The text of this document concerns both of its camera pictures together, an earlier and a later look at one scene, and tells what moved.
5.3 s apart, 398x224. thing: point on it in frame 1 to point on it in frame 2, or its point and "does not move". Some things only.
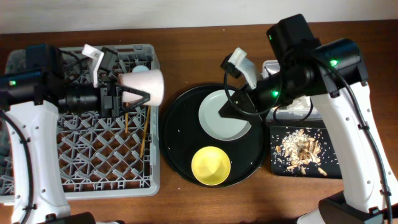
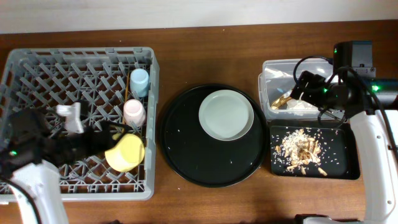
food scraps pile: x=302 y=150 does not move
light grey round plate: x=220 y=128 does not move
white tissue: x=304 y=102 does not move
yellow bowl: x=211 y=165 to x=127 y=154
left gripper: x=109 y=100 to x=101 y=137
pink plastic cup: x=150 y=81 to x=134 y=112
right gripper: x=249 y=94 to x=306 y=86
